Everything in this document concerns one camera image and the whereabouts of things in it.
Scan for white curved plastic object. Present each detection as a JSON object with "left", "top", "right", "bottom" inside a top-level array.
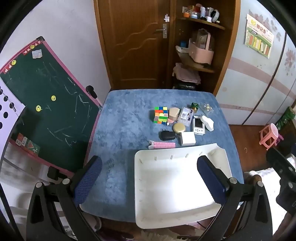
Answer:
[{"left": 202, "top": 115, "right": 214, "bottom": 132}]

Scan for colourful puzzle cube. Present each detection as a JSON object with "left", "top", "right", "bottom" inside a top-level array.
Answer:
[{"left": 153, "top": 106, "right": 169, "bottom": 124}]

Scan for white wardrobe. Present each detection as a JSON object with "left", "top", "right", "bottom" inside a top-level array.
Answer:
[{"left": 215, "top": 0, "right": 296, "bottom": 126}]

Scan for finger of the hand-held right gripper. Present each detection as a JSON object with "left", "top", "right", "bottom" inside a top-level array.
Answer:
[{"left": 266, "top": 146, "right": 296, "bottom": 216}]

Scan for clear plastic box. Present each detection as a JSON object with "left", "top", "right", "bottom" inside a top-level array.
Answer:
[{"left": 178, "top": 107, "right": 194, "bottom": 127}]

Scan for white square box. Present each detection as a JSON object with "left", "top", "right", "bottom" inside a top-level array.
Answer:
[{"left": 180, "top": 132, "right": 196, "bottom": 146}]

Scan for brown wooden door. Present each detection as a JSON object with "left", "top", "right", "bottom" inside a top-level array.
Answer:
[{"left": 94, "top": 0, "right": 174, "bottom": 90}]

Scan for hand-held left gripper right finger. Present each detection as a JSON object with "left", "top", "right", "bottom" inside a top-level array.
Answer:
[{"left": 196, "top": 155, "right": 274, "bottom": 241}]

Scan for clear packet with yellow pieces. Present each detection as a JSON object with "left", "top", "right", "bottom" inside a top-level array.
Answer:
[{"left": 201, "top": 103, "right": 214, "bottom": 114}]

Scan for black bin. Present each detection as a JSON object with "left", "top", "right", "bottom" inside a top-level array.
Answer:
[{"left": 173, "top": 81, "right": 199, "bottom": 91}]

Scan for white perforated board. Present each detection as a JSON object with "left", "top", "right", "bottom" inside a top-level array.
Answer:
[{"left": 0, "top": 79, "right": 26, "bottom": 139}]

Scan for pink plastic stool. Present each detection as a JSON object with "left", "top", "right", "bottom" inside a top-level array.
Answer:
[{"left": 259, "top": 123, "right": 284, "bottom": 149}]

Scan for small chalk box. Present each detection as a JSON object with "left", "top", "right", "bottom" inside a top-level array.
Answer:
[
  {"left": 16, "top": 133, "right": 28, "bottom": 146},
  {"left": 27, "top": 141, "right": 40, "bottom": 154}
]

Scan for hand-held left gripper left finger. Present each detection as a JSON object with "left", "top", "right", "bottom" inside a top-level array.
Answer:
[{"left": 26, "top": 155, "right": 103, "bottom": 241}]

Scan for metal door handle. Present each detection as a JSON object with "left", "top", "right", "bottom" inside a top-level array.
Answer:
[{"left": 155, "top": 23, "right": 167, "bottom": 39}]

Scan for green bag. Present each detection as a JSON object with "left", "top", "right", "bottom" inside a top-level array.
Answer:
[{"left": 276, "top": 107, "right": 295, "bottom": 130}]

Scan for white handheld game console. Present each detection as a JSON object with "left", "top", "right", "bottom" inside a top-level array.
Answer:
[{"left": 193, "top": 116, "right": 204, "bottom": 135}]

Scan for round gold tin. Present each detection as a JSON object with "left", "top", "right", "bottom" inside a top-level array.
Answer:
[{"left": 173, "top": 123, "right": 186, "bottom": 135}]

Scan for black easel knob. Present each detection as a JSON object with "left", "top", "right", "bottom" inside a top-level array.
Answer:
[
  {"left": 47, "top": 167, "right": 62, "bottom": 181},
  {"left": 86, "top": 85, "right": 97, "bottom": 99}
]

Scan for row of cosmetic jars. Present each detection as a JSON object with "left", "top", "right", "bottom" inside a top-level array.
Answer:
[{"left": 181, "top": 3, "right": 221, "bottom": 24}]

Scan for pink storage basket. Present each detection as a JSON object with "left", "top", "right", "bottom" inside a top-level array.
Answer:
[{"left": 188, "top": 29, "right": 215, "bottom": 65}]

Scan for white plastic tray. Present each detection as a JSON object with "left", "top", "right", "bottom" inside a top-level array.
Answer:
[{"left": 134, "top": 143, "right": 233, "bottom": 229}]

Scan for blue fluffy mat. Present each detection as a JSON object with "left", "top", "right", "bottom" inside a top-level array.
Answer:
[{"left": 80, "top": 89, "right": 244, "bottom": 223}]

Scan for green chalkboard easel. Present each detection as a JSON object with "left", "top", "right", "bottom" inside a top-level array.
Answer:
[{"left": 0, "top": 36, "right": 103, "bottom": 176}]

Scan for folded pink cloths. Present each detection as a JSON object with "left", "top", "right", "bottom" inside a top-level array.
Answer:
[{"left": 172, "top": 62, "right": 201, "bottom": 84}]

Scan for wooden corner shelf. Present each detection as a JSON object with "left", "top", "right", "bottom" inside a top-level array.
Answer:
[{"left": 171, "top": 0, "right": 241, "bottom": 95}]

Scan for wall poster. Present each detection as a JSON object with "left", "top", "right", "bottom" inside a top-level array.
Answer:
[{"left": 245, "top": 13, "right": 274, "bottom": 59}]

